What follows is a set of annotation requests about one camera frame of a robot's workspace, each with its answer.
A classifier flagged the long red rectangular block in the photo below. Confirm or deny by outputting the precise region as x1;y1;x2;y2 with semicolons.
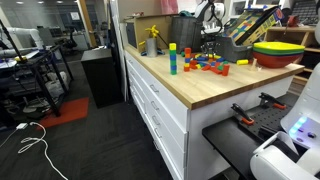
210;66;224;75

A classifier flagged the pink item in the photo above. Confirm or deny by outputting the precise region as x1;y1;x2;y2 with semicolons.
160;0;180;15

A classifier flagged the black background workbench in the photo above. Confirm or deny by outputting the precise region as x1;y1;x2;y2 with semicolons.
0;18;75;118

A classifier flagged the teal item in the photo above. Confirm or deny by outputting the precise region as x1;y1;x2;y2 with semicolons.
178;9;196;18

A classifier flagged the red plastic bowl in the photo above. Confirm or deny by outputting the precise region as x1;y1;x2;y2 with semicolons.
252;50;305;70

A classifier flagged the gray plastic bin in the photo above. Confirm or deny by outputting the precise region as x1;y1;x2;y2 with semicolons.
217;34;255;64

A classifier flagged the white cable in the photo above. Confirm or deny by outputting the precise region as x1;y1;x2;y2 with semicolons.
0;121;70;180

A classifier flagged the black office chair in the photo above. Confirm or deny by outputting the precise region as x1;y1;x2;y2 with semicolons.
60;28;80;50

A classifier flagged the green plastic bowl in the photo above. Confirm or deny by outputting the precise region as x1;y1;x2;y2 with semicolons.
252;47;306;57

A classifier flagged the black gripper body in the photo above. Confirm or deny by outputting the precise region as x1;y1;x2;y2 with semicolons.
202;33;219;49

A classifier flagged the black cabinet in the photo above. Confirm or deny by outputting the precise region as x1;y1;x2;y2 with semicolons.
80;47;125;110

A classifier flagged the black orange spring clamp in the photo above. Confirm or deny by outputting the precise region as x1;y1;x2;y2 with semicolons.
258;91;287;111
230;102;256;127

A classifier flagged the white power adapter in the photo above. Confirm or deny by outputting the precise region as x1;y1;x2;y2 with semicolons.
15;122;30;131

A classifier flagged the wooden blocks cardboard box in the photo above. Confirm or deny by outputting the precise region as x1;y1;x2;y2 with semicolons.
223;4;285;48

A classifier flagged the red cylinder block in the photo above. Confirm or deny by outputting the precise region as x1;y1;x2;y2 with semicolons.
221;63;231;77

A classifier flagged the brown cardboard box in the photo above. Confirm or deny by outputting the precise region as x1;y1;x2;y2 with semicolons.
125;13;175;54

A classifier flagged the metal cylinder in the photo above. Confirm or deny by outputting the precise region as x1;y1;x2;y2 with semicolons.
145;37;159;59

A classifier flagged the wooden shelf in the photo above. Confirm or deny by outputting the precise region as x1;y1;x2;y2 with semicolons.
263;25;320;88

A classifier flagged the framed wall sign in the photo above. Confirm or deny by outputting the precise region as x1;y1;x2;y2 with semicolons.
69;11;81;22

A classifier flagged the yellow plastic bowl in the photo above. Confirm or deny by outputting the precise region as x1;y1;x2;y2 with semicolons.
252;41;306;52

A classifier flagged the black perforated plate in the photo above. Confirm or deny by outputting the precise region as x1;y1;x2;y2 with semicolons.
246;94;303;143

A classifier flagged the white drawer cabinet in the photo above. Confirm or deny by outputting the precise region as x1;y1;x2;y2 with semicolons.
123;49;296;180

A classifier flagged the dark gray crate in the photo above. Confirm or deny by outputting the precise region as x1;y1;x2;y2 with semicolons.
170;15;203;55

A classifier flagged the red floor mat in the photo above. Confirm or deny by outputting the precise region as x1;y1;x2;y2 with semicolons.
35;96;91;130

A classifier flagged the plain wooden peg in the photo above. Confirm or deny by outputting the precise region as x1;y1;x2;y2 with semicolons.
250;56;263;72

